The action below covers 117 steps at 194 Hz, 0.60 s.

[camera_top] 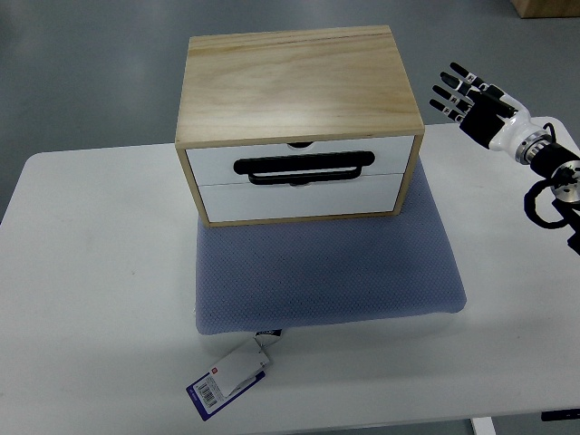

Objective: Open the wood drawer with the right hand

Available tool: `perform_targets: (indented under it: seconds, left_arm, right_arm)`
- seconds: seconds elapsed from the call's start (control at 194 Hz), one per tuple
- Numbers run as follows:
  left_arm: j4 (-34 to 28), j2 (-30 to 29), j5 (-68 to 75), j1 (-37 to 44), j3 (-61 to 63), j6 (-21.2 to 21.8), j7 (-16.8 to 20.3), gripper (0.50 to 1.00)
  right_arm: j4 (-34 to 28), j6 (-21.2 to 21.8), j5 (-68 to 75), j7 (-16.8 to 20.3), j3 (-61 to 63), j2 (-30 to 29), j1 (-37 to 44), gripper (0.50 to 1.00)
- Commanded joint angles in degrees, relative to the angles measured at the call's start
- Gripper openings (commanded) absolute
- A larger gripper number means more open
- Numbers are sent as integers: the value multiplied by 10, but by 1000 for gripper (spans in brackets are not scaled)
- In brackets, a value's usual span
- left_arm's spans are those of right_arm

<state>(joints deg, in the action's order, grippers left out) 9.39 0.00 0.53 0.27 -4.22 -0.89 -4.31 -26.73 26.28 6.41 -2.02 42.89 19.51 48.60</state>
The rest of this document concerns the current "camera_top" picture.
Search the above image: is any white drawer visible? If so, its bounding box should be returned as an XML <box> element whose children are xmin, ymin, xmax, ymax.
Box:
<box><xmin>199</xmin><ymin>174</ymin><xmax>402</xmax><ymax>222</ymax></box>
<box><xmin>187</xmin><ymin>136</ymin><xmax>414</xmax><ymax>186</ymax></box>

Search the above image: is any white table leg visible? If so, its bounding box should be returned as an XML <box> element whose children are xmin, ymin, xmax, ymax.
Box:
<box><xmin>470</xmin><ymin>417</ymin><xmax>497</xmax><ymax>435</ymax></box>

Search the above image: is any black table bracket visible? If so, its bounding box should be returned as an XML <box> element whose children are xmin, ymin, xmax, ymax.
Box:
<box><xmin>541</xmin><ymin>409</ymin><xmax>580</xmax><ymax>422</ymax></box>

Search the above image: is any brown cardboard box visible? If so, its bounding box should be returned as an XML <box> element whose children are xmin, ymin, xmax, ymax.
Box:
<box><xmin>510</xmin><ymin>0</ymin><xmax>579</xmax><ymax>18</ymax></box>

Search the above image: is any blue mesh cushion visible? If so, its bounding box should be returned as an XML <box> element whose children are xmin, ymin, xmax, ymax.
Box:
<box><xmin>195</xmin><ymin>166</ymin><xmax>467</xmax><ymax>335</ymax></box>

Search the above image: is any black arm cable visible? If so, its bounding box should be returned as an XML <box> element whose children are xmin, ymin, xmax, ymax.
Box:
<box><xmin>523</xmin><ymin>121</ymin><xmax>573</xmax><ymax>230</ymax></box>

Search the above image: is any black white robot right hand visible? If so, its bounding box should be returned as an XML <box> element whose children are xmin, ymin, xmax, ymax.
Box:
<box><xmin>430</xmin><ymin>63</ymin><xmax>550</xmax><ymax>165</ymax></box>

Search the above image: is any white blue product tag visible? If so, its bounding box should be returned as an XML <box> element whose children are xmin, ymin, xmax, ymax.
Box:
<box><xmin>186</xmin><ymin>329</ymin><xmax>282</xmax><ymax>421</ymax></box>

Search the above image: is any wooden drawer cabinet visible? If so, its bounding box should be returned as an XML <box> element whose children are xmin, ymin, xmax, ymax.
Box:
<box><xmin>175</xmin><ymin>25</ymin><xmax>425</xmax><ymax>227</ymax></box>

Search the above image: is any black drawer handle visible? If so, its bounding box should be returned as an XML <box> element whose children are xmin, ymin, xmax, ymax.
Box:
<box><xmin>233</xmin><ymin>150</ymin><xmax>375</xmax><ymax>186</ymax></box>

